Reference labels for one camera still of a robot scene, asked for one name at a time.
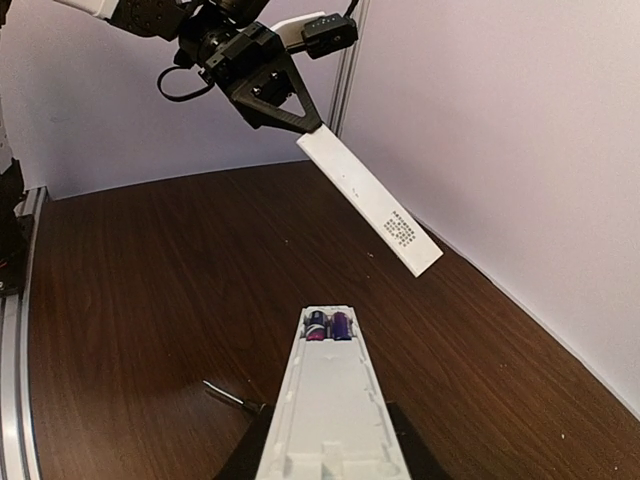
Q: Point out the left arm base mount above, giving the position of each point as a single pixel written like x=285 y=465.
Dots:
x=16 y=231

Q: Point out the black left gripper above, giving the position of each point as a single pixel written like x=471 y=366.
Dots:
x=254 y=69

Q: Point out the aluminium left corner post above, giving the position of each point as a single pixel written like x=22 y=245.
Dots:
x=346 y=72

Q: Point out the white remote control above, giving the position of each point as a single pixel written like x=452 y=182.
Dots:
x=331 y=419

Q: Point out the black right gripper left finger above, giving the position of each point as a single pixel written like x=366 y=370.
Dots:
x=244 y=461

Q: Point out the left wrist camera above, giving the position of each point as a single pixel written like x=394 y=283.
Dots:
x=317 y=34

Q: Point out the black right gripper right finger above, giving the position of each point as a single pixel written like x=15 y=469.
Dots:
x=420 y=461

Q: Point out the purple battery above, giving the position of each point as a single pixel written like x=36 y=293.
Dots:
x=341 y=327
x=316 y=326

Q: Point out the right purple battery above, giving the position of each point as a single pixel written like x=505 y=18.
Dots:
x=341 y=327

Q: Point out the white remote battery cover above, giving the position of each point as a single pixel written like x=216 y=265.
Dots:
x=390 y=220

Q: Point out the aluminium left table rail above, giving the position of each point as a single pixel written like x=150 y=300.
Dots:
x=19 y=456

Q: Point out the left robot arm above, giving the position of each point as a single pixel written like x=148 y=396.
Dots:
x=183 y=21

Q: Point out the yellow handled screwdriver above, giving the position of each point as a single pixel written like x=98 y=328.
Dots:
x=243 y=403

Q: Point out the left purple battery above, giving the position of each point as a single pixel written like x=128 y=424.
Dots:
x=316 y=326

